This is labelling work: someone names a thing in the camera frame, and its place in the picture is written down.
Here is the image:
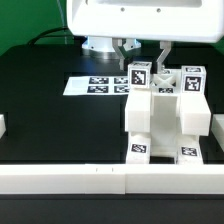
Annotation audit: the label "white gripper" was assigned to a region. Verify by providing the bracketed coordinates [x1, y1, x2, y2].
[67, 0, 224, 74]

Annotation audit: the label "white tagged small block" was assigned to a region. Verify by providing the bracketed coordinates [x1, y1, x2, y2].
[128, 61, 152, 89]

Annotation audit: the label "white chair seat part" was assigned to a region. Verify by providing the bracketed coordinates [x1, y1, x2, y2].
[151, 87, 177, 157]

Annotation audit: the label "white chair back frame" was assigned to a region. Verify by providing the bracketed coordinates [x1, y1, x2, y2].
[125, 65, 211, 137]

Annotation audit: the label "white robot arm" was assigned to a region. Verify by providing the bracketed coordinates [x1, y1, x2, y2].
[67, 0, 224, 72]

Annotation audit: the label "white part right edge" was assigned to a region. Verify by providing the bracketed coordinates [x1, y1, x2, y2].
[212, 114, 224, 151]

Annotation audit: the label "white part edge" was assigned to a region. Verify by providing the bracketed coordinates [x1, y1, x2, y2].
[212, 114, 224, 151]
[0, 114, 6, 139]

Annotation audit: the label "white part left edge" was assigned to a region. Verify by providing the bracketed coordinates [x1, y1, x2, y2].
[0, 114, 6, 139]

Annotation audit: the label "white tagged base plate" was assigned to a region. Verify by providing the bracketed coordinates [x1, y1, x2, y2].
[63, 76, 129, 96]

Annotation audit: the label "black cables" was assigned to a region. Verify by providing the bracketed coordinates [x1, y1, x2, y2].
[27, 27, 73, 46]

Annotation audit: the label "white front rail barrier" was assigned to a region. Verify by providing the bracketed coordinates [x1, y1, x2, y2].
[0, 164, 224, 194]

